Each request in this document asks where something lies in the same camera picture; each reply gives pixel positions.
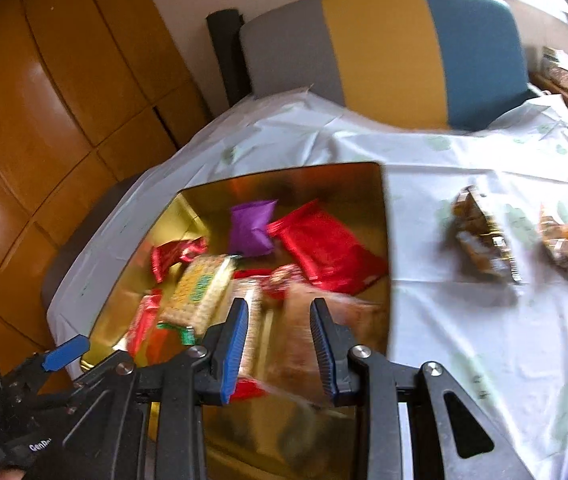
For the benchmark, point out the pale printed bedsheet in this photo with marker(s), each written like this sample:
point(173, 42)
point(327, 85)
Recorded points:
point(464, 335)

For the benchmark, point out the patterned snack bag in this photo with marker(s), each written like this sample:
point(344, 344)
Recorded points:
point(561, 70)

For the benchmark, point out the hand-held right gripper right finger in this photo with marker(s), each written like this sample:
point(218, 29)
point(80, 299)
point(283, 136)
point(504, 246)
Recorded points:
point(325, 360)

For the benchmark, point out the black post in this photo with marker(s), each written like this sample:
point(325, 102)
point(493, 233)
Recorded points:
point(224, 50)

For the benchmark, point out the grey yellow blue headboard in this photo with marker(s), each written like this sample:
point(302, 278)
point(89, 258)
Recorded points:
point(389, 50)

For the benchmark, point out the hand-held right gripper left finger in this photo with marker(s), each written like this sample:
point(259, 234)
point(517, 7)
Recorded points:
point(234, 355)

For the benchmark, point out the orange-ended nut packet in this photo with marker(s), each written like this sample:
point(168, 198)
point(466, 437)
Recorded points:
point(564, 245)

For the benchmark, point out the yellow cracker packet green ends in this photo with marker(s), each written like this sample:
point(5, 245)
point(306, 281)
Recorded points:
point(196, 290)

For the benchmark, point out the red-ended sesame bar packet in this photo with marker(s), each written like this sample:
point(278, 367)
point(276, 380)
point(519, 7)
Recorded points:
point(289, 350)

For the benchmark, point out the red foil snack packet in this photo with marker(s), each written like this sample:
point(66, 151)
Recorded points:
point(329, 250)

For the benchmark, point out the gold tin box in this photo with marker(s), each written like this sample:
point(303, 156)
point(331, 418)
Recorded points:
point(314, 185)

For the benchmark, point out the red foil candy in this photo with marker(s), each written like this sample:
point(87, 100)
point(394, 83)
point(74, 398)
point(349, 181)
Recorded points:
point(141, 320)
point(169, 257)

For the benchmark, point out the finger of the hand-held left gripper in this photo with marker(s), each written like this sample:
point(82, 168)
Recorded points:
point(66, 350)

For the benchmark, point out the dark brown snack packet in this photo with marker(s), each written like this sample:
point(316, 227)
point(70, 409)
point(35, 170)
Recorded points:
point(486, 245)

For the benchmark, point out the purple snack packet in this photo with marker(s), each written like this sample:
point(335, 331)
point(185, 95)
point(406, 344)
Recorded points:
point(251, 227)

